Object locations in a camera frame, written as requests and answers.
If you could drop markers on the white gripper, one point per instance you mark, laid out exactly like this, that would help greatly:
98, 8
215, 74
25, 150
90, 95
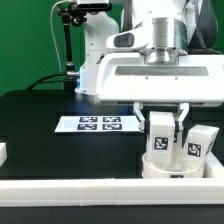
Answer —
197, 80

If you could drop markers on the white round stool seat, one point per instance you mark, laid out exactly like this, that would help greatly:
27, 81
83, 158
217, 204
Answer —
155, 170

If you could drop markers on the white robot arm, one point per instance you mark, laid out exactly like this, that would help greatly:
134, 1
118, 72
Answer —
161, 55

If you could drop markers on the white marker sheet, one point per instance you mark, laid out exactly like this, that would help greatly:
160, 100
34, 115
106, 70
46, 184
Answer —
97, 124

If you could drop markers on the white U-shaped fence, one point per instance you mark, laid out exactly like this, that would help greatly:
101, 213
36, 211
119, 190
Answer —
95, 192

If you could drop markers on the black camera stand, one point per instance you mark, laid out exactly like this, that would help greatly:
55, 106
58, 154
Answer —
71, 15

